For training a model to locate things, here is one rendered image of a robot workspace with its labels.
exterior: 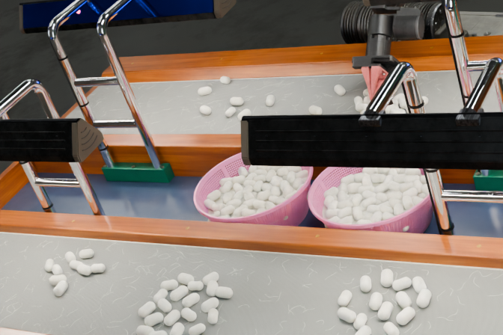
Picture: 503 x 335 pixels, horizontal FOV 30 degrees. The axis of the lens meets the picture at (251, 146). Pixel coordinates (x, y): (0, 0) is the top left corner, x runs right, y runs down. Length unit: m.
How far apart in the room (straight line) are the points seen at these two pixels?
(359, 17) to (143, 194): 0.76
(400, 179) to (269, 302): 0.40
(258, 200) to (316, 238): 0.27
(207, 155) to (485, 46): 0.70
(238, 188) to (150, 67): 0.78
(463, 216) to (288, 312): 0.43
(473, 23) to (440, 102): 0.96
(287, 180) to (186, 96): 0.60
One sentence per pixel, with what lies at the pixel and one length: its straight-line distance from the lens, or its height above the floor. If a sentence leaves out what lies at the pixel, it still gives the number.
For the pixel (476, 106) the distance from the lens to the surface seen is 1.36.
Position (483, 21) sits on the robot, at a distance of 3.09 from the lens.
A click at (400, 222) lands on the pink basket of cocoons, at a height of 0.75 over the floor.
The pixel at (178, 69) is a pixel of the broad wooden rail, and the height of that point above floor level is 0.76.
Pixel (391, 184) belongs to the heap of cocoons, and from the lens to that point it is 1.91.
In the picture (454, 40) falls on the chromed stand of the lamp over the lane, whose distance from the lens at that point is 1.77.
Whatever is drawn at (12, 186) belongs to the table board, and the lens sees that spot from 2.57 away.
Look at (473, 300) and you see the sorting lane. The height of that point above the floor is 0.74.
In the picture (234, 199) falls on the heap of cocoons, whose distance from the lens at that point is 2.02.
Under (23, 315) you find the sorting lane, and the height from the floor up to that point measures 0.74.
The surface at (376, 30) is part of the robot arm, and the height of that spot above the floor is 0.88.
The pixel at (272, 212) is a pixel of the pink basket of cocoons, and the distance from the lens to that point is 1.91.
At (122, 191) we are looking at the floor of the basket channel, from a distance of 2.36.
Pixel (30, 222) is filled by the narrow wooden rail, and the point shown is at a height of 0.76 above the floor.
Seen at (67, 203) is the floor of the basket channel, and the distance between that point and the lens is 2.42.
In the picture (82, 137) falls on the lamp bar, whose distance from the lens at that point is 1.74.
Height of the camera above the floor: 1.81
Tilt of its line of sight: 29 degrees down
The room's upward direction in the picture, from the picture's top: 20 degrees counter-clockwise
